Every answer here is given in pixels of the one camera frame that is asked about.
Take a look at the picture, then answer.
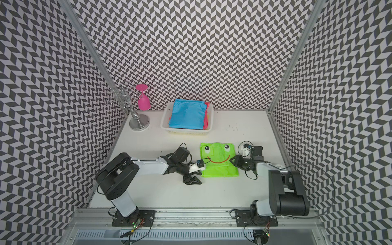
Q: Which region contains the green frog raincoat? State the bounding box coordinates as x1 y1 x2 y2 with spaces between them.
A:
200 143 239 178

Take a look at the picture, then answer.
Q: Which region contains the blue raincoat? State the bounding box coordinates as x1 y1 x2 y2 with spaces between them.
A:
169 99 207 130

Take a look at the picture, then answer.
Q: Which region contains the white plastic basket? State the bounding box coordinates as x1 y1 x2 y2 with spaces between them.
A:
160 102 214 135

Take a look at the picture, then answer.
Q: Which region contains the pink bunny raincoat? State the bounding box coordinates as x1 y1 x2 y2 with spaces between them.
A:
203 102 210 130

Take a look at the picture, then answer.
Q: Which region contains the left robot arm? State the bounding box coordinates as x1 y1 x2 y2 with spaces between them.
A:
96 147 206 218

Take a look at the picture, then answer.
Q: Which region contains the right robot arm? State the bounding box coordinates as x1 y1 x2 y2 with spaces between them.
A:
229 144 310 217

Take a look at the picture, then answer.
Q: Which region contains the white tape roll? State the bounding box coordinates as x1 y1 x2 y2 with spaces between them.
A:
274 164 285 169

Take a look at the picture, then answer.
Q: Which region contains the pink plastic wine glass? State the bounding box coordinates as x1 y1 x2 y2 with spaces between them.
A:
135 84 151 111

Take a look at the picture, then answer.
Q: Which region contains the chrome glass holder stand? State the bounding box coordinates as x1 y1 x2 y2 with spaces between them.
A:
105 84 150 132

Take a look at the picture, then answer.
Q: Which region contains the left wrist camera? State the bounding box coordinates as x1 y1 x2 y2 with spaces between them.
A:
188 159 206 175

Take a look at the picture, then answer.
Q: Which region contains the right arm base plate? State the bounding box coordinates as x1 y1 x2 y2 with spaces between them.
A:
230 209 278 227

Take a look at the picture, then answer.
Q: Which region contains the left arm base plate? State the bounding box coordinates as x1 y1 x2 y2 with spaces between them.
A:
112 209 156 227

